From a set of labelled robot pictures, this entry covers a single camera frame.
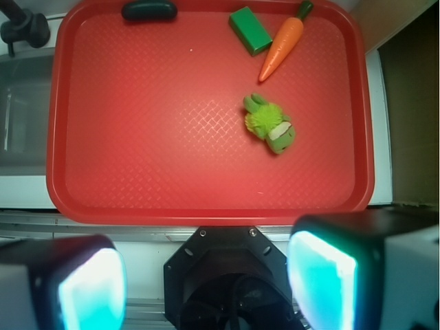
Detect green plush toy figure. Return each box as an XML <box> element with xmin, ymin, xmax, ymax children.
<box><xmin>243</xmin><ymin>93</ymin><xmax>296</xmax><ymax>155</ymax></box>

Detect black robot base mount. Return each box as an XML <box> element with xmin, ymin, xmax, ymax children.
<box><xmin>164</xmin><ymin>227</ymin><xmax>305</xmax><ymax>329</ymax></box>

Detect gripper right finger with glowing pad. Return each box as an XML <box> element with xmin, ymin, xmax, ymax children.
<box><xmin>287</xmin><ymin>210</ymin><xmax>439</xmax><ymax>329</ymax></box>

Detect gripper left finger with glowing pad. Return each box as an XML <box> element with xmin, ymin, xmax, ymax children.
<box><xmin>1</xmin><ymin>235</ymin><xmax>127</xmax><ymax>329</ymax></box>

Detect green rectangular block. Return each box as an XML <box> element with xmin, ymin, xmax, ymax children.
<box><xmin>228</xmin><ymin>6</ymin><xmax>272</xmax><ymax>56</ymax></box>

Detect dark green toy cucumber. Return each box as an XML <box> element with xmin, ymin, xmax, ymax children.
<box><xmin>121</xmin><ymin>1</ymin><xmax>178</xmax><ymax>22</ymax></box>

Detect grey metal sink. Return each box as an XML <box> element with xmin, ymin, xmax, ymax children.
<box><xmin>1</xmin><ymin>54</ymin><xmax>54</xmax><ymax>176</ymax></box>

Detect red plastic tray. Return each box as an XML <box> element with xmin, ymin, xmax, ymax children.
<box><xmin>46</xmin><ymin>1</ymin><xmax>374</xmax><ymax>226</ymax></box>

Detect orange toy carrot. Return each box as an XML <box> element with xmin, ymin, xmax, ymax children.
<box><xmin>258</xmin><ymin>1</ymin><xmax>314</xmax><ymax>83</ymax></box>

